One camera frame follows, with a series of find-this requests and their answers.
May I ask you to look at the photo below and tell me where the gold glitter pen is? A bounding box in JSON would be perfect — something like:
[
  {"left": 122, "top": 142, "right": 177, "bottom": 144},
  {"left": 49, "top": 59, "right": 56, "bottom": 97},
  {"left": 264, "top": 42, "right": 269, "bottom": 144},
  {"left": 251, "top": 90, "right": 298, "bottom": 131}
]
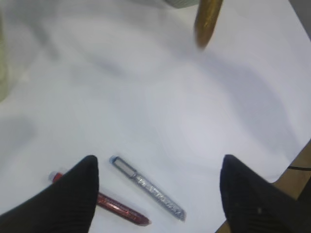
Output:
[{"left": 194, "top": 0, "right": 223, "bottom": 49}]

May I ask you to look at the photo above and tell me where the silver glitter pen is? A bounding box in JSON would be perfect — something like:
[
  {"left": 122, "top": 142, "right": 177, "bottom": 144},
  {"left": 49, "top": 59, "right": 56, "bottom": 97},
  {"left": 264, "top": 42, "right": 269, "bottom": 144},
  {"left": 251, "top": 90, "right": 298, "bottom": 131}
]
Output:
[{"left": 110, "top": 156, "right": 186, "bottom": 222}]

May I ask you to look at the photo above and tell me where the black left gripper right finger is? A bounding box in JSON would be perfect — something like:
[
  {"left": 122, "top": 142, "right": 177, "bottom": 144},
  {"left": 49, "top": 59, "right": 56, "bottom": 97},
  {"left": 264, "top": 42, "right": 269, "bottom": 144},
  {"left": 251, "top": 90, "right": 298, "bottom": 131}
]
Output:
[{"left": 220, "top": 155, "right": 311, "bottom": 233}]

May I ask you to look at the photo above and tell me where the red glitter pen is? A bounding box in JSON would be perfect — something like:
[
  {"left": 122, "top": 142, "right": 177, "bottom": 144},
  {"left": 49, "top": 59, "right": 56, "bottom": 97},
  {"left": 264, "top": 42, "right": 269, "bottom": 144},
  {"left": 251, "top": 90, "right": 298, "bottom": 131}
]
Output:
[{"left": 48, "top": 171, "right": 152, "bottom": 226}]

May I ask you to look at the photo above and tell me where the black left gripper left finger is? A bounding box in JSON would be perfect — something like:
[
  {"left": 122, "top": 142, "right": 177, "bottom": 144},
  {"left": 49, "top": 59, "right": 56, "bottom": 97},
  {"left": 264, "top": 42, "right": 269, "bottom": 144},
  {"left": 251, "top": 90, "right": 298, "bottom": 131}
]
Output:
[{"left": 0, "top": 155, "right": 99, "bottom": 233}]

